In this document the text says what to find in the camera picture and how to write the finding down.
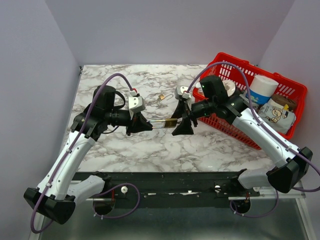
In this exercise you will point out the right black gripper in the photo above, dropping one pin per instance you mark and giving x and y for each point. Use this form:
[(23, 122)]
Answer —
[(183, 110)]

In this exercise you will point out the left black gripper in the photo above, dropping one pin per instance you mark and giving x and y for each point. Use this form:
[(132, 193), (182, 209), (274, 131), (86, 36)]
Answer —
[(138, 124)]

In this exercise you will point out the large brass padlock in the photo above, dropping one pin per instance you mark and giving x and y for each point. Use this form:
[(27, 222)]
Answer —
[(164, 123)]

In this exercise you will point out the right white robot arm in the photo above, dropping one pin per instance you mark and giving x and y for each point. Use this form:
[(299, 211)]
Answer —
[(289, 162)]

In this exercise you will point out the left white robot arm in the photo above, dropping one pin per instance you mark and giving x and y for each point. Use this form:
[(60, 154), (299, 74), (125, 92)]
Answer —
[(54, 197)]

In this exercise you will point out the small brass padlock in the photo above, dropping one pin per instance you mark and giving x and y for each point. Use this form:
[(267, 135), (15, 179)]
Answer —
[(165, 97)]

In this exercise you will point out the white lotion bottle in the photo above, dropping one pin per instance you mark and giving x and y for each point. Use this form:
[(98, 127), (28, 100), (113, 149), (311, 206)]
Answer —
[(198, 87)]

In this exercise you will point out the red plastic basket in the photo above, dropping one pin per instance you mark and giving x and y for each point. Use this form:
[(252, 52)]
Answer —
[(287, 88)]

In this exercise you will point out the white round lid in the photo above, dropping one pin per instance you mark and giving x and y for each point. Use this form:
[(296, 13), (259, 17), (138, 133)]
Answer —
[(229, 86)]

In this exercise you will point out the white toilet paper roll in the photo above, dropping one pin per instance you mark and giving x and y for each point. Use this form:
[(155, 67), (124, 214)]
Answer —
[(262, 88)]

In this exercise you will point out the white printed bag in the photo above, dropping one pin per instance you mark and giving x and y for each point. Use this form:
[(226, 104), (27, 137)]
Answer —
[(275, 115)]

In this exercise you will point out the brown round container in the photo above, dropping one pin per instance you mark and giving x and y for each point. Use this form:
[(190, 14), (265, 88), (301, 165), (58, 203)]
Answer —
[(284, 101)]

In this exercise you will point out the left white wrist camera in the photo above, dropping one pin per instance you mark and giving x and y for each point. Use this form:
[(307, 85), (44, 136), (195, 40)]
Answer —
[(136, 102)]

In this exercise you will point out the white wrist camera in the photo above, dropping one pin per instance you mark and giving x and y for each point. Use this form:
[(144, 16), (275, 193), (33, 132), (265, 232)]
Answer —
[(136, 102), (180, 92)]

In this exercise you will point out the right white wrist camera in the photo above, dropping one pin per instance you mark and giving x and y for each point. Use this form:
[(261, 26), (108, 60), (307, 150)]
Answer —
[(180, 92)]

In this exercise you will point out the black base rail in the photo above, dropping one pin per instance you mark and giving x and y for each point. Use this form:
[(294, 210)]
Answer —
[(168, 190)]

